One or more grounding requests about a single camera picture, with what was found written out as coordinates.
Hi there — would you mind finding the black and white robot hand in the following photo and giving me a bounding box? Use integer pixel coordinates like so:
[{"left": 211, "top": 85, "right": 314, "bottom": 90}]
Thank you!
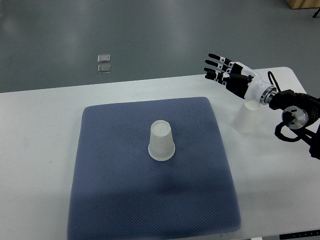
[{"left": 204, "top": 53, "right": 278, "bottom": 105}]

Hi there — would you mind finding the white paper cup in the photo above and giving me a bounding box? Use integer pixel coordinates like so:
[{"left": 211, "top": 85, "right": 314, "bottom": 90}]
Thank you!
[
  {"left": 232, "top": 99, "right": 261, "bottom": 134},
  {"left": 148, "top": 120, "right": 176, "bottom": 162}
]

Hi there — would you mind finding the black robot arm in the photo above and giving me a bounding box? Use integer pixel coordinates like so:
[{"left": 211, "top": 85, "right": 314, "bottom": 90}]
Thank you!
[{"left": 266, "top": 89, "right": 320, "bottom": 159}]

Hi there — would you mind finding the wooden box corner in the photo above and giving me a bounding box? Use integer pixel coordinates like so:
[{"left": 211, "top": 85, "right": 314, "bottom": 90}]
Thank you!
[{"left": 285, "top": 0, "right": 320, "bottom": 10}]

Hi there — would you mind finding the black tripod foot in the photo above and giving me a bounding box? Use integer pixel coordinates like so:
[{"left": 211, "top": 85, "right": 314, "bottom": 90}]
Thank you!
[{"left": 312, "top": 8, "right": 320, "bottom": 18}]

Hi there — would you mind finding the lower metal floor plate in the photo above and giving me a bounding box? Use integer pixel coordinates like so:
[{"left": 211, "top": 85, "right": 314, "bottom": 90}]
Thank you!
[{"left": 97, "top": 63, "right": 111, "bottom": 74}]

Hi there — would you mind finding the metal floor plate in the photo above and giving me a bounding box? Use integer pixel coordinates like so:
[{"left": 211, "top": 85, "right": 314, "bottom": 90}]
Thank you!
[
  {"left": 97, "top": 53, "right": 111, "bottom": 63},
  {"left": 97, "top": 63, "right": 111, "bottom": 74}
]

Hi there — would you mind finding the upper metal floor plate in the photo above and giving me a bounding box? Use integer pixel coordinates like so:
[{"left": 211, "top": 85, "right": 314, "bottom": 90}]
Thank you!
[{"left": 97, "top": 53, "right": 111, "bottom": 63}]

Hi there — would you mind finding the blue textured mat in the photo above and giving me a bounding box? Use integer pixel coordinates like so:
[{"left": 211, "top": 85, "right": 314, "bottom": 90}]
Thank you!
[{"left": 67, "top": 97, "right": 241, "bottom": 240}]

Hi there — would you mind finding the black table control panel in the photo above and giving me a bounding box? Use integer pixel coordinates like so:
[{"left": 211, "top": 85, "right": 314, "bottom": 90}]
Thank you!
[{"left": 279, "top": 230, "right": 320, "bottom": 240}]

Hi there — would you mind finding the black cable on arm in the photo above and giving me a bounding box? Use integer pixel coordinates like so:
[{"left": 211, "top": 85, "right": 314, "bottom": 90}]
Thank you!
[{"left": 267, "top": 71, "right": 282, "bottom": 94}]

